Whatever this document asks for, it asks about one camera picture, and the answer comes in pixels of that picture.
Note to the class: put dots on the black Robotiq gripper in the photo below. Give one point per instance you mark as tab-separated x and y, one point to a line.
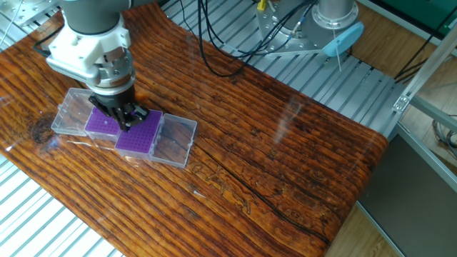
116	100

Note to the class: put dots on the purple pipette tip box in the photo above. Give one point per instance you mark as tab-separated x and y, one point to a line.
139	141
101	128

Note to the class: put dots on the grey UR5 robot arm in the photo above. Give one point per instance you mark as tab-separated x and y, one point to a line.
93	18

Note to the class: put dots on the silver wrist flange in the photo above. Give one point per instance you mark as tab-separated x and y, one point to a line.
114	76

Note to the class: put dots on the wood grain table mat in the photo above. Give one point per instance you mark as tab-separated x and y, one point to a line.
250	142

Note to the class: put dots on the perforated aluminium plate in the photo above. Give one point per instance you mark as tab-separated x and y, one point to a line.
28	9

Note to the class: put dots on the yellow connector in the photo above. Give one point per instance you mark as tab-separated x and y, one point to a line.
261	5

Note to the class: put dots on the white zip tie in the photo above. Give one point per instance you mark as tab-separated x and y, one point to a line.
337	50

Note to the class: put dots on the dark grey panel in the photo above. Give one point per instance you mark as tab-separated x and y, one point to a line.
410	214

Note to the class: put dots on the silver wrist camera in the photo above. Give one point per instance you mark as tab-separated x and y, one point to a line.
71	71

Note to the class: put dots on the white printed camera mount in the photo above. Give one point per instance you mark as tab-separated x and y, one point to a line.
78	50

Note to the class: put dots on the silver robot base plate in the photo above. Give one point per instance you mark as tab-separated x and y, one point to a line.
283	43

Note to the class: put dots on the silver corner bracket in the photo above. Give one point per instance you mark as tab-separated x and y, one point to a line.
401	103

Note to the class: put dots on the aluminium frame rail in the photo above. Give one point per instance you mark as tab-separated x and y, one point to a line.
428	155

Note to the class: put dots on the aluminium frame post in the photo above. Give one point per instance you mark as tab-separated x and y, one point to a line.
428	71

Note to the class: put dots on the aluminium frame beam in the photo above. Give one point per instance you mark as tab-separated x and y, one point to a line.
435	113

